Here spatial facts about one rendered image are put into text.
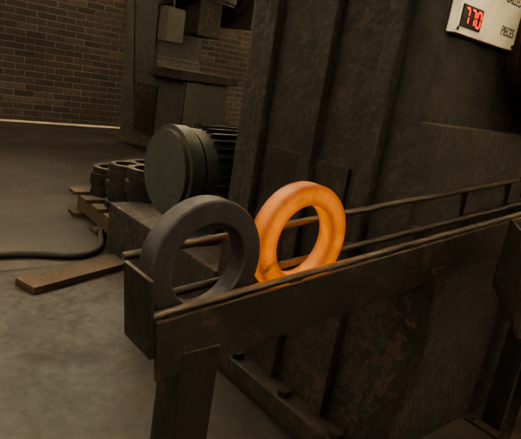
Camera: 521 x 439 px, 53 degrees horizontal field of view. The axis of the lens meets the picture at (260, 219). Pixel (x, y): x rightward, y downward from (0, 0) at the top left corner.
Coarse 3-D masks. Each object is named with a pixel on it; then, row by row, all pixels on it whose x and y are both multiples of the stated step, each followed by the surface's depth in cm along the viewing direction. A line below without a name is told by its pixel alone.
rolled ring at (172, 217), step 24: (168, 216) 66; (192, 216) 66; (216, 216) 68; (240, 216) 71; (168, 240) 64; (240, 240) 73; (144, 264) 65; (168, 264) 65; (240, 264) 74; (168, 288) 66; (216, 288) 75
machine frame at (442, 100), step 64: (320, 0) 134; (384, 0) 119; (448, 0) 107; (256, 64) 154; (320, 64) 131; (384, 64) 116; (448, 64) 113; (256, 128) 151; (320, 128) 134; (384, 128) 119; (448, 128) 110; (512, 128) 140; (256, 192) 157; (384, 192) 121; (512, 192) 138; (384, 320) 123; (448, 320) 137; (256, 384) 152; (320, 384) 136; (448, 384) 149
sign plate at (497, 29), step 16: (464, 0) 106; (480, 0) 110; (496, 0) 113; (512, 0) 118; (464, 16) 108; (480, 16) 111; (496, 16) 115; (512, 16) 119; (464, 32) 110; (480, 32) 113; (496, 32) 117; (512, 32) 121; (512, 48) 123
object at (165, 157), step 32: (160, 128) 218; (192, 128) 217; (224, 128) 224; (160, 160) 215; (192, 160) 201; (224, 160) 212; (160, 192) 217; (192, 192) 204; (224, 192) 215; (128, 224) 231; (192, 256) 193
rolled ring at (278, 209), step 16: (288, 192) 77; (304, 192) 78; (320, 192) 80; (272, 208) 76; (288, 208) 77; (320, 208) 83; (336, 208) 84; (256, 224) 77; (272, 224) 76; (320, 224) 87; (336, 224) 85; (272, 240) 77; (320, 240) 87; (336, 240) 86; (272, 256) 78; (320, 256) 86; (336, 256) 88; (256, 272) 79; (272, 272) 79; (288, 272) 85
